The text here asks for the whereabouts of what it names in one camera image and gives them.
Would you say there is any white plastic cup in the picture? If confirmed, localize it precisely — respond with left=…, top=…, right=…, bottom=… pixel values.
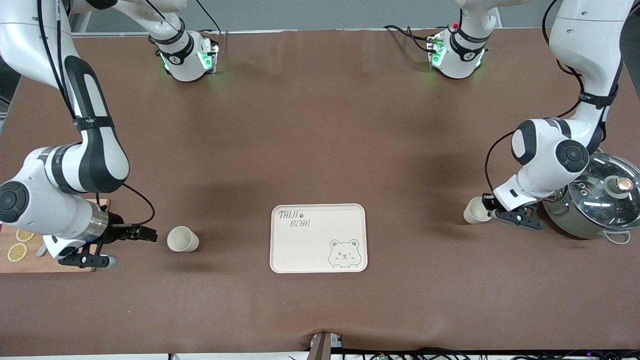
left=463, top=196, right=493, bottom=224
left=167, top=226, right=200, bottom=253

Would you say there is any white tray with bear print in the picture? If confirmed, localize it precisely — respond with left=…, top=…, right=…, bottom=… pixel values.
left=270, top=203, right=368, bottom=274

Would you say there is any grey-green electric cooking pot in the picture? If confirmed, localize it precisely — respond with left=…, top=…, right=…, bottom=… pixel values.
left=542, top=150, right=640, bottom=246

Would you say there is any wooden cutting board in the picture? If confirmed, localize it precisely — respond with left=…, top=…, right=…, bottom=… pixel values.
left=0, top=199, right=112, bottom=274

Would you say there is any glass pot lid with knob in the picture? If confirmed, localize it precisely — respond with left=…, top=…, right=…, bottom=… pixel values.
left=567, top=152, right=640, bottom=231

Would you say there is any brown table cover mat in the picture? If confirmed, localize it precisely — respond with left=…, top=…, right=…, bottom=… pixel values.
left=0, top=29, right=640, bottom=357

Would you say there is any metal table clamp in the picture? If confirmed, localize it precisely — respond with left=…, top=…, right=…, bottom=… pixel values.
left=309, top=331, right=345, bottom=360

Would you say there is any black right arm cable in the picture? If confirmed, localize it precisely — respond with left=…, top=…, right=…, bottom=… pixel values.
left=37, top=0, right=156, bottom=228

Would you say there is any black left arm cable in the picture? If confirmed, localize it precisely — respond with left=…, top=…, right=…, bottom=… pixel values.
left=484, top=0, right=608, bottom=201

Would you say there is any black cable at arm base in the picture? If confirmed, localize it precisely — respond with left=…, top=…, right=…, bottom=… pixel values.
left=195, top=0, right=222, bottom=35
left=384, top=25, right=436, bottom=53

